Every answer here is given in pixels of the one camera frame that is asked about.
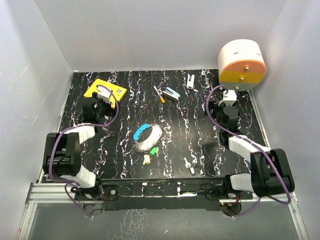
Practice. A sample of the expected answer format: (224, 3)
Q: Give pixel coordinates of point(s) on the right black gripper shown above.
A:
(215, 106)

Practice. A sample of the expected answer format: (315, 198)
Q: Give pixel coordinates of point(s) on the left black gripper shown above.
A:
(99, 101)

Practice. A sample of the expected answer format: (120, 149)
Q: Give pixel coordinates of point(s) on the blue organizer handle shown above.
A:
(140, 130)

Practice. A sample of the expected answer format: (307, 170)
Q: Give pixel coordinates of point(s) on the metal key organizer with rings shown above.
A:
(151, 141)

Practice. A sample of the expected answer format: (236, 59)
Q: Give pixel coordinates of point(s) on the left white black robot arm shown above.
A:
(62, 153)

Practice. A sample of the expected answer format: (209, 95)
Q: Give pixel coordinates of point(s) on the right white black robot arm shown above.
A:
(270, 172)

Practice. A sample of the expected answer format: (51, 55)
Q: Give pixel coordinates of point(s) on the yellow notepad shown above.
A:
(116, 91)

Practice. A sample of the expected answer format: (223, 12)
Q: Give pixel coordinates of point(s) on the white plastic clip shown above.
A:
(190, 81)

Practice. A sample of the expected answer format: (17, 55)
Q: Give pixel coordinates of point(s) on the white orange yellow drum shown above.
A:
(240, 64)

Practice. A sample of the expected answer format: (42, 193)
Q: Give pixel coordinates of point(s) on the white tagged key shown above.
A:
(189, 166)

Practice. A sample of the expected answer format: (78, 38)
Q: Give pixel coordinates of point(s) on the teal white stapler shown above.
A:
(170, 93)

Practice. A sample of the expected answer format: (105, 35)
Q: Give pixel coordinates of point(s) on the white orange pen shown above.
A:
(162, 100)

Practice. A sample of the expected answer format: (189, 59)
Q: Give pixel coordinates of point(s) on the green tagged key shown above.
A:
(154, 151)

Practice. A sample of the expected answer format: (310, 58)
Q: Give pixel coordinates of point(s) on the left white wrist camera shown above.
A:
(104, 94)

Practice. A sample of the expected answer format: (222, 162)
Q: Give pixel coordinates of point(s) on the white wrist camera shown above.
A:
(229, 98)
(104, 94)

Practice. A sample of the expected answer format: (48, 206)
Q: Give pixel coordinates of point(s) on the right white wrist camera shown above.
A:
(229, 98)

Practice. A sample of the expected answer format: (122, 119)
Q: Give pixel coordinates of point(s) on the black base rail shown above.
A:
(207, 193)

